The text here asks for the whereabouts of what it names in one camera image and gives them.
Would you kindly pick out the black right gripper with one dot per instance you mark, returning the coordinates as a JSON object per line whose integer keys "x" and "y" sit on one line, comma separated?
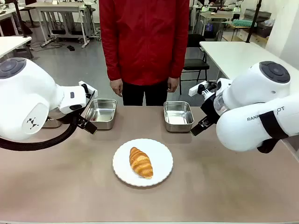
{"x": 210, "y": 109}

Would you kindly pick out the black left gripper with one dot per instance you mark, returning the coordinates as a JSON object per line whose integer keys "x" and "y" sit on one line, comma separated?
{"x": 90, "y": 102}

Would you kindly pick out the golden brown croissant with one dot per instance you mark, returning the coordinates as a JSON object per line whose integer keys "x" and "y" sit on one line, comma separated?
{"x": 140, "y": 163}

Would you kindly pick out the person left forearm red sleeve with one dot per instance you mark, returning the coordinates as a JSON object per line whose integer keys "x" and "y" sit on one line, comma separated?
{"x": 178, "y": 65}

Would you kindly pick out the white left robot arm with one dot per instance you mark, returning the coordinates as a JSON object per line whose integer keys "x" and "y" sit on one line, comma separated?
{"x": 23, "y": 93}

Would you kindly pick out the person right forearm red sleeve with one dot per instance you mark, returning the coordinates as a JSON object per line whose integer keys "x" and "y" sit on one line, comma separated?
{"x": 113, "y": 67}

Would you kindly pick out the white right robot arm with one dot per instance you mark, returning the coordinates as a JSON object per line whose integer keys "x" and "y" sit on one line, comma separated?
{"x": 245, "y": 130}

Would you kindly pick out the rectangular stainless steel container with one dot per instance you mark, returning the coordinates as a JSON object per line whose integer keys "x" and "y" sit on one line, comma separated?
{"x": 52, "y": 123}
{"x": 102, "y": 114}
{"x": 178, "y": 116}

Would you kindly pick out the person right hand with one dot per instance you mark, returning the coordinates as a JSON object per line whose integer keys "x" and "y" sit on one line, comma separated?
{"x": 116, "y": 87}

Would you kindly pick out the person left hand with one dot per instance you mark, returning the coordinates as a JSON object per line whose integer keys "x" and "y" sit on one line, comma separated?
{"x": 173, "y": 85}

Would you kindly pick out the white scalloped round plate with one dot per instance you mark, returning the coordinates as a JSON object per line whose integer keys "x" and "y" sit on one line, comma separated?
{"x": 161, "y": 158}

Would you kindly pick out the person black trousers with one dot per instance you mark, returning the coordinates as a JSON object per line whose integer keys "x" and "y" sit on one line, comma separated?
{"x": 144, "y": 95}

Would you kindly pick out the black folding chair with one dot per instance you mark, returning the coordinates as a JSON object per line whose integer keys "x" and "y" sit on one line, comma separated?
{"x": 196, "y": 63}

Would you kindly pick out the large white side table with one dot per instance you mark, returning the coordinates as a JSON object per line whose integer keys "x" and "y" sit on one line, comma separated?
{"x": 233, "y": 56}

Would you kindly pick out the black floor pedal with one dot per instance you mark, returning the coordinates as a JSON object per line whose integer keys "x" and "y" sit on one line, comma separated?
{"x": 70, "y": 48}

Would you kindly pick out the white power strip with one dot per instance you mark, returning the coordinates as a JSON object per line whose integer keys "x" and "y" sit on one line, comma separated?
{"x": 46, "y": 44}

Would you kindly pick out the person torso red jacket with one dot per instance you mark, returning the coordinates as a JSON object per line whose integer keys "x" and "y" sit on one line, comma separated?
{"x": 144, "y": 39}

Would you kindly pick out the green mat on shelf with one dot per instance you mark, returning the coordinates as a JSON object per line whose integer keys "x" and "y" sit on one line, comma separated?
{"x": 240, "y": 23}

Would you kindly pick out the white background desk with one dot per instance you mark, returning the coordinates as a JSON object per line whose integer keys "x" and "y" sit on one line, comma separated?
{"x": 215, "y": 15}

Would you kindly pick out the small white side table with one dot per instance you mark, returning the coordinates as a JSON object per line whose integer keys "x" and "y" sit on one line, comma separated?
{"x": 11, "y": 44}

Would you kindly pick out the black storage crate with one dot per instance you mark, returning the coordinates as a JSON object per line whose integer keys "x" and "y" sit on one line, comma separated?
{"x": 264, "y": 30}

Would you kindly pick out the black stand pole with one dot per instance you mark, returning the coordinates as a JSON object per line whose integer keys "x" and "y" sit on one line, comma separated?
{"x": 21, "y": 21}
{"x": 254, "y": 21}

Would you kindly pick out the white background workbench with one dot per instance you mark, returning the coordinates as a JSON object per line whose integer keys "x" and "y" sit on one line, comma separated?
{"x": 58, "y": 7}

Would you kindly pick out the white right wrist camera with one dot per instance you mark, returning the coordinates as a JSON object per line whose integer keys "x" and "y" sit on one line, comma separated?
{"x": 194, "y": 89}

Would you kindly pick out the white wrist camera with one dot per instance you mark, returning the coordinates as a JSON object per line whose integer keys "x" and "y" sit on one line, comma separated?
{"x": 194, "y": 89}
{"x": 93, "y": 89}

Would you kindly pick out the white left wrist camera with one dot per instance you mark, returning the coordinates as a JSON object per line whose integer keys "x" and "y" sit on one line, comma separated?
{"x": 93, "y": 89}

